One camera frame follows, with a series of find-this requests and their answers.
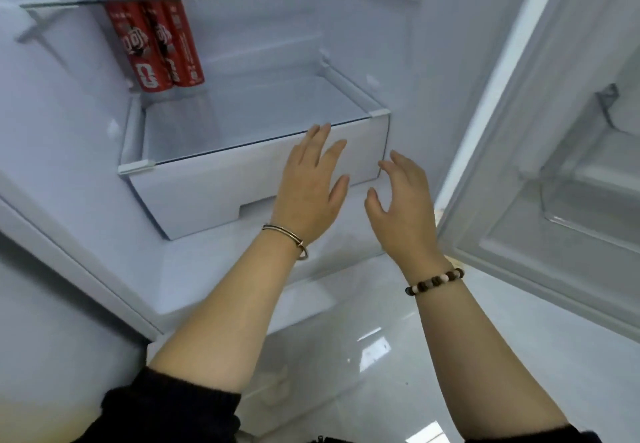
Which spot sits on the person's right hand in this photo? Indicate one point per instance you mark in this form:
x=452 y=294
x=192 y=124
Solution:
x=407 y=212

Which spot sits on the person's left hand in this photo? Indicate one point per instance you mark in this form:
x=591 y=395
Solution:
x=302 y=192

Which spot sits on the person's left thumb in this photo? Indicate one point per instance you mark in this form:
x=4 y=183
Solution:
x=340 y=190

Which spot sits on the person's right thumb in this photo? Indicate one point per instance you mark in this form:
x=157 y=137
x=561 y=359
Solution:
x=373 y=201

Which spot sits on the person's left forearm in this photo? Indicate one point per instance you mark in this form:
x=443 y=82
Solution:
x=235 y=317

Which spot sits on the person's right forearm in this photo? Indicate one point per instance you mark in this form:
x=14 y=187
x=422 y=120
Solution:
x=470 y=352

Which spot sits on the glass drawer cover shelf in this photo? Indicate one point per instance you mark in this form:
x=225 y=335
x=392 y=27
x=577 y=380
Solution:
x=240 y=117

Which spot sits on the white crisper drawer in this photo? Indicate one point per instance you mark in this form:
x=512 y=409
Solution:
x=210 y=192

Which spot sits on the white refrigerator door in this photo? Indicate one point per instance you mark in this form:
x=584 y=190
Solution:
x=505 y=157

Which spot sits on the red drink can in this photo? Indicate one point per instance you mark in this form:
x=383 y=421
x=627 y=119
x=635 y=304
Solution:
x=182 y=42
x=142 y=52

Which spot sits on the clear plastic door bin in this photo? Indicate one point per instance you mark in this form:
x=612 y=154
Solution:
x=595 y=187

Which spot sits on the white refrigerator body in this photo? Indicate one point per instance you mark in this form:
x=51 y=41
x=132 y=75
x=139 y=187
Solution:
x=75 y=122

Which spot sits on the black left sleeve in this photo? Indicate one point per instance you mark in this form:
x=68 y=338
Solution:
x=160 y=412

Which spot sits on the black sleeve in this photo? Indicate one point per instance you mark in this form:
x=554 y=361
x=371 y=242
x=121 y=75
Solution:
x=565 y=435
x=160 y=412

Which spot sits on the black right sleeve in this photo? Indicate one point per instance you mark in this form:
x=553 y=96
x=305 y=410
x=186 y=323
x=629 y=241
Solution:
x=565 y=435

